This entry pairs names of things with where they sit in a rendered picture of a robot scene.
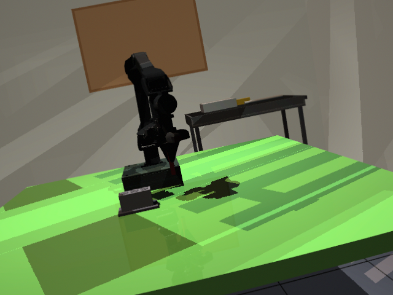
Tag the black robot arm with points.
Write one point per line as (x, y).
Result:
(152, 82)

